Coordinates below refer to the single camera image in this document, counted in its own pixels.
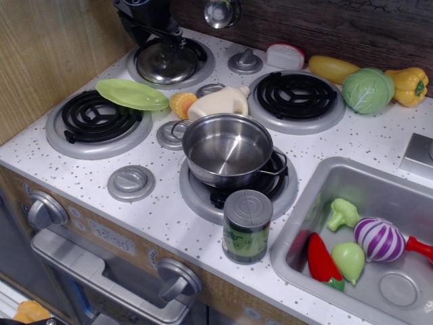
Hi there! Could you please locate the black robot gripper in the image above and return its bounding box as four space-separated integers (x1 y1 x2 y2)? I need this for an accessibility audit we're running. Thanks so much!
113 0 187 60

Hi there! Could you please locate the steel pot lid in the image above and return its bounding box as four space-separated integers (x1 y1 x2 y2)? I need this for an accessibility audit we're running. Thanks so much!
136 40 198 85

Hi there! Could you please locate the grey knob behind jug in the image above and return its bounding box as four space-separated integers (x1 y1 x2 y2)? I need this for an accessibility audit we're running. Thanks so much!
196 83 225 98

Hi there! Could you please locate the hanging steel ladle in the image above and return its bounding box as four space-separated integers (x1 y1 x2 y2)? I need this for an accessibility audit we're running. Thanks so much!
204 0 242 29

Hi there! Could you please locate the toy corn cob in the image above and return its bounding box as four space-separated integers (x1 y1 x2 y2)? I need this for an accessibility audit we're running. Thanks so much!
169 92 198 119

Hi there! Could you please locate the green plastic plate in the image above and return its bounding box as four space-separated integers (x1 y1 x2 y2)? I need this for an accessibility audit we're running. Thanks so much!
95 79 169 111

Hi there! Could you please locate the cream toy milk jug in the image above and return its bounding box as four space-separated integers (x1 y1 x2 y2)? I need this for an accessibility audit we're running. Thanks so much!
187 86 250 121

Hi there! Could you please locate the middle grey stove knob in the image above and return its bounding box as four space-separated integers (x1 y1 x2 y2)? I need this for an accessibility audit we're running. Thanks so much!
156 121 188 151

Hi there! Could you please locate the white red toy cheese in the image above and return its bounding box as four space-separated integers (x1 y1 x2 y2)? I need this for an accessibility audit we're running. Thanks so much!
266 43 305 70

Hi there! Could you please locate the front left stove burner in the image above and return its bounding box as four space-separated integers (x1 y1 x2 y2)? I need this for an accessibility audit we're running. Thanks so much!
46 90 152 160

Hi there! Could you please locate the back right stove burner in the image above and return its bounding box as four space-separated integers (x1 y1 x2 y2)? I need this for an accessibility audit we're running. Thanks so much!
248 70 346 135

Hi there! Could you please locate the front grey stove knob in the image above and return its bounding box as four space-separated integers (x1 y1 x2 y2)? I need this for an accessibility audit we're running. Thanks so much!
107 165 156 202

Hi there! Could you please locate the yellow toy squash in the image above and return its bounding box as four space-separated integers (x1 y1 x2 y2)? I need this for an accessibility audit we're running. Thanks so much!
308 56 361 85

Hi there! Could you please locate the front right stove burner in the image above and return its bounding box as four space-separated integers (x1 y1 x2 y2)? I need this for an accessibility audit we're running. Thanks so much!
179 151 298 225

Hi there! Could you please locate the green labelled toy can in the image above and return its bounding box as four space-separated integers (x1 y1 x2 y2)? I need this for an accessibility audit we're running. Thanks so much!
222 190 273 264

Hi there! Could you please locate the green toy cabbage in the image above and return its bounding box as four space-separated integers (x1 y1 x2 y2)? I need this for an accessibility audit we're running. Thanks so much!
342 68 395 114

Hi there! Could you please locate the oven clock display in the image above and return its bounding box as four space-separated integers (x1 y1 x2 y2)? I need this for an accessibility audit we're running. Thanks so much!
87 219 136 256

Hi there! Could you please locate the left oven dial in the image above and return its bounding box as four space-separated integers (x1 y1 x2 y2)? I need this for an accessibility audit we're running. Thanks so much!
28 190 70 230

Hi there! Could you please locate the oven dial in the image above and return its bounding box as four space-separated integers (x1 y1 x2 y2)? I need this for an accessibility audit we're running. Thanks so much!
157 258 203 303
28 190 70 230

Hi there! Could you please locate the right oven dial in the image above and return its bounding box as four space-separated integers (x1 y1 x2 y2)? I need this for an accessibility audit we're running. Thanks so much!
157 258 203 303

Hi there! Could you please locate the green toy broccoli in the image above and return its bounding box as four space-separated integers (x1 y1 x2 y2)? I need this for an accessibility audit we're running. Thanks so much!
327 198 360 232

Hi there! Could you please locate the yellow toy bell pepper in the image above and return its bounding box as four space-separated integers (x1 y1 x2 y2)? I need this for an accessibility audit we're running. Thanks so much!
385 67 429 107

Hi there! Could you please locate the red toy chili pepper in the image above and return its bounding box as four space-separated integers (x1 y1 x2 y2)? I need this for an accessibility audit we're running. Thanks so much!
307 232 345 292

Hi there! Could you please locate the grey faucet base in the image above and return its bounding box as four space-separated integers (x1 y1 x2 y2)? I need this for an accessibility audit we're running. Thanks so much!
400 133 433 180

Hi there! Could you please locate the light green toy pear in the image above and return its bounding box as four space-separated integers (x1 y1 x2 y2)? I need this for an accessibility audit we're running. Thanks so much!
331 242 365 286

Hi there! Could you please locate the purple toy onion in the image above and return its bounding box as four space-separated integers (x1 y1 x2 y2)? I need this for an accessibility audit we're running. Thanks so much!
353 217 406 262

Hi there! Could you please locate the orange object bottom left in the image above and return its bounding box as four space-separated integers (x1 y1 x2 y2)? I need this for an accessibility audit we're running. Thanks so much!
13 301 51 324

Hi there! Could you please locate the red toy piece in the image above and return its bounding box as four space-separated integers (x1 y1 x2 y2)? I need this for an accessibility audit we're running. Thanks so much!
406 236 433 263

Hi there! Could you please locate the silver toy sink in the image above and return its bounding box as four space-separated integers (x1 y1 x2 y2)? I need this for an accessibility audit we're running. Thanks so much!
271 157 432 324

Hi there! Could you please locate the steel pot with handles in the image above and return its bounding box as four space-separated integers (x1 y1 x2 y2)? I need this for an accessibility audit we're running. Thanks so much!
171 113 288 189

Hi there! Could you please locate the grey oven door handle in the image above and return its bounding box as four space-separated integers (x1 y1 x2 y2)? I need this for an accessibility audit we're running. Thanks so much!
31 230 189 324

